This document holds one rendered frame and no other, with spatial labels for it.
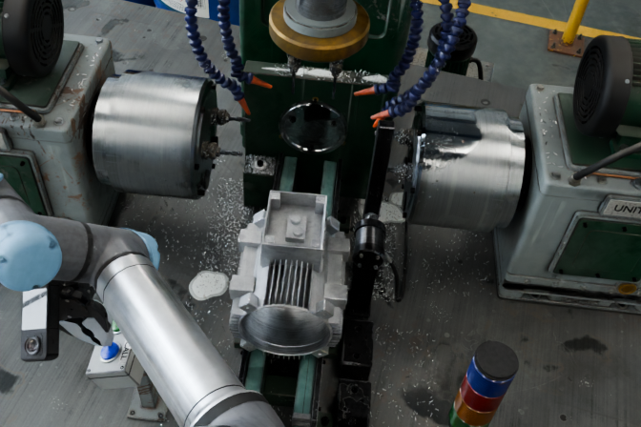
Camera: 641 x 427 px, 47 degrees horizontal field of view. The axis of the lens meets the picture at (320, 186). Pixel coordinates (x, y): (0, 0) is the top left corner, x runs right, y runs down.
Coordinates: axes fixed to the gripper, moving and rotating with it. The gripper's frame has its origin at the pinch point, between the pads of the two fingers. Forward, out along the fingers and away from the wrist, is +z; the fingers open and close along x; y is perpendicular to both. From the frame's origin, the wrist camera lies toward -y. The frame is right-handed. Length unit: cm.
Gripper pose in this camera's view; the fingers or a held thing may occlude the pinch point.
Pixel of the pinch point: (103, 344)
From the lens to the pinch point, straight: 118.3
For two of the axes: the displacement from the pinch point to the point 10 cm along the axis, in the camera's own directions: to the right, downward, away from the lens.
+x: -9.5, 1.5, 2.9
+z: 3.1, 6.7, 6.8
